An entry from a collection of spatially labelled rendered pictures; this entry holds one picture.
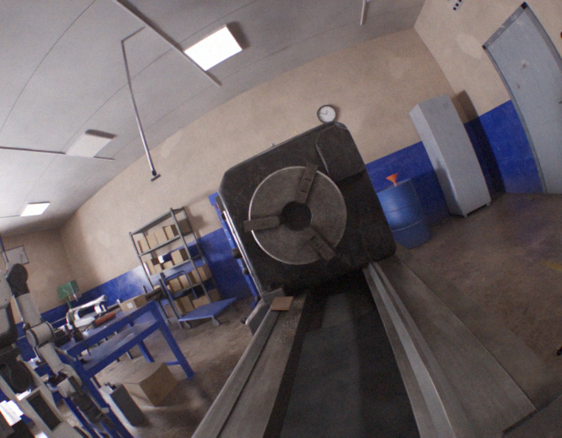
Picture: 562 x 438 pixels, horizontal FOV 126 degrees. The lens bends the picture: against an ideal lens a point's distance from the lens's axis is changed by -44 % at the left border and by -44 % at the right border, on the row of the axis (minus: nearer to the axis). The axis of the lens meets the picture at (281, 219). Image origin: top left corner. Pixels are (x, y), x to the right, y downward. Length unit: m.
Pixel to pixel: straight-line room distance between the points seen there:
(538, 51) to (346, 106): 3.07
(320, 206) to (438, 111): 3.68
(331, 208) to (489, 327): 0.44
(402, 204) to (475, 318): 3.14
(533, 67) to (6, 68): 5.39
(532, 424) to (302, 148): 0.85
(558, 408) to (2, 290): 1.37
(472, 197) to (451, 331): 3.85
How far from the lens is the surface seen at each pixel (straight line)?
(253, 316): 1.02
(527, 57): 3.61
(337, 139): 0.80
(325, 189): 0.63
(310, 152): 0.85
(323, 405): 0.56
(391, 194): 3.52
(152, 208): 5.38
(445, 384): 0.35
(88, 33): 2.90
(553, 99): 3.52
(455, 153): 4.15
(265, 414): 0.43
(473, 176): 4.27
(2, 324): 1.20
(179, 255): 4.66
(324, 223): 0.63
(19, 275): 1.33
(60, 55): 3.04
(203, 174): 4.71
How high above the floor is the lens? 1.10
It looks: level
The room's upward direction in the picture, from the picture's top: 23 degrees counter-clockwise
